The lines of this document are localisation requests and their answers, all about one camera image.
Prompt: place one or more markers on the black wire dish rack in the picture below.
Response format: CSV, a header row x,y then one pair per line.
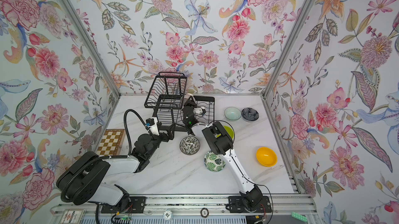
x,y
166,96

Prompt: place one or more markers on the green leaf pattern bowl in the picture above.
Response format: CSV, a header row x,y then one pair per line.
x,y
213,162

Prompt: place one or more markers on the black white patterned bowl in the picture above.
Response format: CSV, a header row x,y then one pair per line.
x,y
189,145

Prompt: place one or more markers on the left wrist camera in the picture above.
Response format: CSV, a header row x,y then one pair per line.
x,y
152,126

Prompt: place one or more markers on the lime green bowl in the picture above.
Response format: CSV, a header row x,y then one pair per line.
x,y
230,131

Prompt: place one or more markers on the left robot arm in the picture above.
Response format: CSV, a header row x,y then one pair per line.
x,y
85,180

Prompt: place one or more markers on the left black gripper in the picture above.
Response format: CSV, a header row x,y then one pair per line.
x,y
169,136

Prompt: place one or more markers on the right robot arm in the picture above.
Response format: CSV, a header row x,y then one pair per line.
x,y
222,145

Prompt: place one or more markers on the dark blue grey bowl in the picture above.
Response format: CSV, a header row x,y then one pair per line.
x,y
250,114

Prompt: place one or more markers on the green connector block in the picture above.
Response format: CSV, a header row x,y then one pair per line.
x,y
299,217

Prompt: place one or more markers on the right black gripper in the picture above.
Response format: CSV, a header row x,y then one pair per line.
x,y
190,105

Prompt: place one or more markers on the wooden chessboard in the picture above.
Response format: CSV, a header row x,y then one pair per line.
x,y
111,142

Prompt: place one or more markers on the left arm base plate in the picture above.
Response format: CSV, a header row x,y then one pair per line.
x,y
133,205

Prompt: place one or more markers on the pale celadon bowl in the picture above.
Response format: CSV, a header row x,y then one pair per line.
x,y
232,113

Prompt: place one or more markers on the yellow bowl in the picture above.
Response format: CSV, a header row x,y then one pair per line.
x,y
266,157

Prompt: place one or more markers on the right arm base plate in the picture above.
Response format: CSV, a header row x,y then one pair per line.
x,y
237,204

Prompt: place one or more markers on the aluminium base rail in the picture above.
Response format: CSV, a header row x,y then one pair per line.
x,y
215,209

